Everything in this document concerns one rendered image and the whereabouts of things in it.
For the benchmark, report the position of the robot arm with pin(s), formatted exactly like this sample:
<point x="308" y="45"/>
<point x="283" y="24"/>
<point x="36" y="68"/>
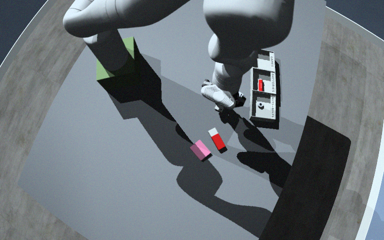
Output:
<point x="241" y="28"/>

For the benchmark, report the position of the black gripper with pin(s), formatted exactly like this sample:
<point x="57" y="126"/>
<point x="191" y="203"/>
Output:
<point x="239" y="100"/>

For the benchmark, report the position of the white domino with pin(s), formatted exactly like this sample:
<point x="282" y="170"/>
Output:
<point x="219" y="108"/>

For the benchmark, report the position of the red and white eraser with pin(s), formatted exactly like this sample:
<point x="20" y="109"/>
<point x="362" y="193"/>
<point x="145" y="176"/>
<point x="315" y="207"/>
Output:
<point x="216" y="139"/>

